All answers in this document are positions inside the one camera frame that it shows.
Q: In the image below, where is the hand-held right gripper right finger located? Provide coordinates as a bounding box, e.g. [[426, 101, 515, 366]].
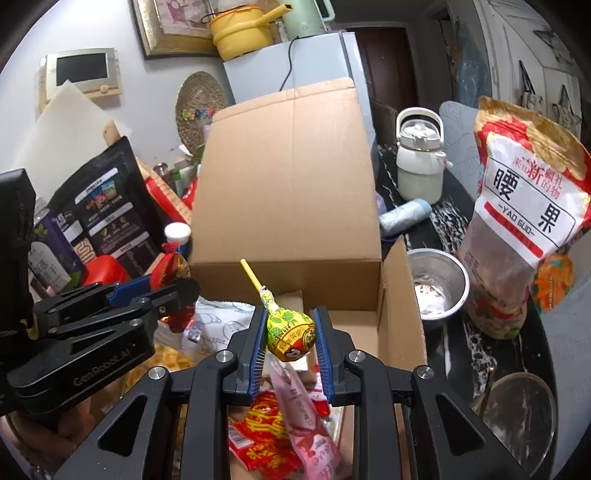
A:
[[312, 305, 532, 480]]

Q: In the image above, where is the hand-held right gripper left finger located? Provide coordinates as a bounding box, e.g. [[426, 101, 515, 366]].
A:
[[53, 305, 269, 480]]

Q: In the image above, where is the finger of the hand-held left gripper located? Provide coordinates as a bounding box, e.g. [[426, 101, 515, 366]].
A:
[[107, 274, 156, 300], [34, 277, 202, 341]]

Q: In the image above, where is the small red candy packet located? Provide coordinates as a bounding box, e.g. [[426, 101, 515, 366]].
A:
[[150, 251, 197, 333]]

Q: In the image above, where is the yellow green lollipop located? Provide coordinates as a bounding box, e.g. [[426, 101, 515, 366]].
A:
[[240, 258, 318, 361]]

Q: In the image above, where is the white bread packet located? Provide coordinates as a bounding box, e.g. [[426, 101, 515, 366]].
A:
[[182, 295, 257, 356]]

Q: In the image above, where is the clear waffle packet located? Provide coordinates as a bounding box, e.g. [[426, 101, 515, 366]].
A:
[[122, 342, 199, 393]]

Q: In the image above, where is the red gold snack packet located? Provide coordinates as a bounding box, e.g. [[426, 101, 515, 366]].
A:
[[228, 390, 303, 472]]

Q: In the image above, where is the pink snack packet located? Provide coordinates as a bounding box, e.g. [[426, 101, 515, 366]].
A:
[[268, 360, 345, 480]]

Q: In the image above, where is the large cardboard box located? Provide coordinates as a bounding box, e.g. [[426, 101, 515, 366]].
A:
[[188, 78, 428, 480]]

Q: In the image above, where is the person's left hand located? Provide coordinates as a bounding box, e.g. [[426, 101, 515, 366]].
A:
[[9, 396, 118, 464]]

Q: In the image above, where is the red plastic container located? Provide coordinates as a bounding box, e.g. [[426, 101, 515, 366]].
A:
[[83, 255, 132, 287]]

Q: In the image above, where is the small white bottle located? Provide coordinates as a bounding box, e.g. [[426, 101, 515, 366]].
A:
[[164, 223, 192, 259]]

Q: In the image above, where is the purple snack bag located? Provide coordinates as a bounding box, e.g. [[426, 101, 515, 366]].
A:
[[25, 210, 88, 298]]

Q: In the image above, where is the black printed bag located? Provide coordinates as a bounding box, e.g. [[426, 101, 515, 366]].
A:
[[48, 136, 164, 278]]

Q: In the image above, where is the red packaging bag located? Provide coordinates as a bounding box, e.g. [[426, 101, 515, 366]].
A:
[[145, 173, 197, 222]]

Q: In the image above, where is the steel bowl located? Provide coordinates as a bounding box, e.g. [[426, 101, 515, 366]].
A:
[[405, 248, 471, 330]]

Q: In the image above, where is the wooden board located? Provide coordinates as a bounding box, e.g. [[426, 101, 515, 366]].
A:
[[99, 117, 127, 148]]

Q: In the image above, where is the white board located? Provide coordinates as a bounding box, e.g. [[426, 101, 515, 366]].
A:
[[14, 79, 132, 204]]

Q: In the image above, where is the glass mug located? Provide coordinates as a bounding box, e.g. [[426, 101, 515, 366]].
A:
[[471, 371, 557, 467]]

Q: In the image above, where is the white thermos jug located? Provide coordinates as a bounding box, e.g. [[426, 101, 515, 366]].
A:
[[394, 107, 448, 204]]

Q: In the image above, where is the red white nut bag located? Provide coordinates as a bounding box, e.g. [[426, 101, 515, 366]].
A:
[[459, 96, 591, 340]]

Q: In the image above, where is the framed picture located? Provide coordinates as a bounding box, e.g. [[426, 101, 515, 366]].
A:
[[131, 0, 227, 61]]

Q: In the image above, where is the chair with light blue cover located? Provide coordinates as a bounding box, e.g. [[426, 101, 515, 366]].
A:
[[438, 100, 483, 185]]

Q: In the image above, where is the yellow pot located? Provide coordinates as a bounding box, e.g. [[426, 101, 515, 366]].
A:
[[209, 4, 296, 61]]

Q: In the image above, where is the white fridge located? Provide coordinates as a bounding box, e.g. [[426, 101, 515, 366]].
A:
[[223, 30, 377, 148]]

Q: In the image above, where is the brown door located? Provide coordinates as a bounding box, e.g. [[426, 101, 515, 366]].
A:
[[346, 25, 419, 112]]

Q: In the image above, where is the green electric kettle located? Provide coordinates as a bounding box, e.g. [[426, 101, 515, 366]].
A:
[[281, 0, 334, 38]]

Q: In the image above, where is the wall intercom monitor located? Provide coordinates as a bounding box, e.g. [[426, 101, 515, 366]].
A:
[[38, 47, 123, 114]]

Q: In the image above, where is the black power cable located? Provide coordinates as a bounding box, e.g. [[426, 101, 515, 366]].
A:
[[279, 37, 301, 93]]

